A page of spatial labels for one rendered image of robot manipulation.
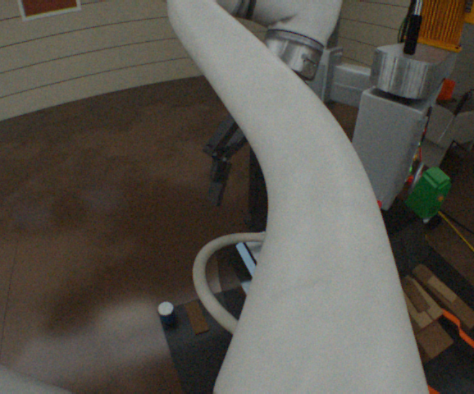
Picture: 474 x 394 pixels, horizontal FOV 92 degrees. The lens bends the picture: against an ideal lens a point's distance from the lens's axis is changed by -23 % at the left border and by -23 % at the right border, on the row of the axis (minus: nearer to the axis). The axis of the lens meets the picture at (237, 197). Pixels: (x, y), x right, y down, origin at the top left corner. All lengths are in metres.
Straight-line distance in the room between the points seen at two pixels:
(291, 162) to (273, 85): 0.06
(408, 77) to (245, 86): 0.80
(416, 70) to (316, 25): 0.58
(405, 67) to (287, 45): 0.59
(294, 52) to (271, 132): 0.25
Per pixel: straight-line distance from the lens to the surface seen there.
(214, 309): 0.61
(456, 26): 1.65
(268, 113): 0.18
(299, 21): 0.42
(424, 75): 0.99
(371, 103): 1.04
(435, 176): 2.91
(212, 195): 0.44
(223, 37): 0.24
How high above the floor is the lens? 1.81
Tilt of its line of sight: 39 degrees down
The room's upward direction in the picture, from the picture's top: straight up
